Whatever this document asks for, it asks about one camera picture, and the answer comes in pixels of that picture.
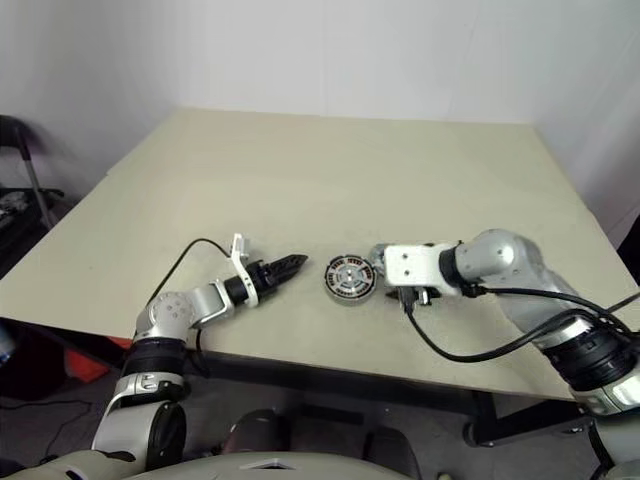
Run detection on black table frame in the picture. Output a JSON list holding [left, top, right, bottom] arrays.
[[0, 317, 596, 447]]

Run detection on black and silver stand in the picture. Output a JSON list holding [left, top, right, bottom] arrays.
[[0, 114, 66, 237]]

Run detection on dark rounded shape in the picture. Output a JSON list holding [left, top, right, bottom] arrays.
[[229, 409, 291, 454], [364, 427, 417, 470]]

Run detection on silver motor stator copper windings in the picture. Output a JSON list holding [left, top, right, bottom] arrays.
[[323, 253, 375, 302]]

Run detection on thin black floor wire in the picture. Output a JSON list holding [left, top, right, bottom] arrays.
[[38, 398, 101, 467]]

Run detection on gray robot torso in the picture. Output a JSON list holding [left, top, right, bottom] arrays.
[[0, 447, 426, 480]]

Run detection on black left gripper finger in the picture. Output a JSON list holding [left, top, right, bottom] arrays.
[[271, 266, 304, 286], [269, 253, 310, 272]]

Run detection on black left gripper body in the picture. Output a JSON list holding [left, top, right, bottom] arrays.
[[247, 259, 280, 298]]

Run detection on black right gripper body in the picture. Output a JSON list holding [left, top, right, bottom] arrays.
[[386, 285, 442, 308]]

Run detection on orange red object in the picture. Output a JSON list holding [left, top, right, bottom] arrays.
[[64, 337, 132, 384]]

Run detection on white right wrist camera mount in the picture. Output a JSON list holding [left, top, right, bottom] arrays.
[[383, 243, 461, 297]]

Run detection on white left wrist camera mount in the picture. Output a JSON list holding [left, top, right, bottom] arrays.
[[228, 232, 262, 308]]

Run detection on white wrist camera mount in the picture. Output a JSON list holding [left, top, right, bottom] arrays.
[[228, 232, 262, 308], [383, 243, 461, 297]]

